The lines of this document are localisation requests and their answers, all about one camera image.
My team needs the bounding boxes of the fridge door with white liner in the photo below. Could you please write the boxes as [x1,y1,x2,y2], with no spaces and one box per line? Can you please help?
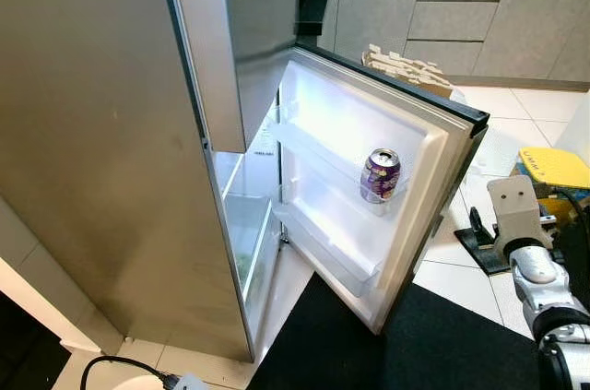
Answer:
[274,44,490,335]

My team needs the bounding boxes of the clear fridge door bin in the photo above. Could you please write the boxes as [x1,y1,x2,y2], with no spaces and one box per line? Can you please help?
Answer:
[267,118,407,217]
[274,198,384,298]

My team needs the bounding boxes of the stainless steel fridge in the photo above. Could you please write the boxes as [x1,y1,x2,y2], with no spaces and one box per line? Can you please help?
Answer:
[0,0,279,363]

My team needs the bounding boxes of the yellow lidded box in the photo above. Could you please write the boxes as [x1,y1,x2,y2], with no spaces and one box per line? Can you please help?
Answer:
[516,146,590,221]

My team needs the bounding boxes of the purple drink can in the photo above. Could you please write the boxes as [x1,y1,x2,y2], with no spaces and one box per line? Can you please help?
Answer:
[360,148,403,205]

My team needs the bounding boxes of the small black floor mat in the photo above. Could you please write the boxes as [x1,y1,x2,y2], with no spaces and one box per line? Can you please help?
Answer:
[247,272,545,390]

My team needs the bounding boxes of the grey kitchen drawer cabinets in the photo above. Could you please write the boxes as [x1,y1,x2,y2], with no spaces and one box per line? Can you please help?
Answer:
[318,0,590,89]

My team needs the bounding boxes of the stainless steel freezer door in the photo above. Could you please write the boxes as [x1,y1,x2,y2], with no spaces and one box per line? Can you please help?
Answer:
[166,0,306,154]

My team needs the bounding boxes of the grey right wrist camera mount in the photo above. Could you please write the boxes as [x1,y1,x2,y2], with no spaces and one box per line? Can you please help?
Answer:
[487,175,555,263]

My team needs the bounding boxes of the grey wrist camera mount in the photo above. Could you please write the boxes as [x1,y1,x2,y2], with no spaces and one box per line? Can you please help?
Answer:
[487,175,555,263]
[171,373,211,390]

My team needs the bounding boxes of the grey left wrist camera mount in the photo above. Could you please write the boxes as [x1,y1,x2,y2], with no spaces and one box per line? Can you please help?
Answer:
[171,373,211,390]

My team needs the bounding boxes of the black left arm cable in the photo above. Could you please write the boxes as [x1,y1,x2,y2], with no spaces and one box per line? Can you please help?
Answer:
[81,356,177,387]

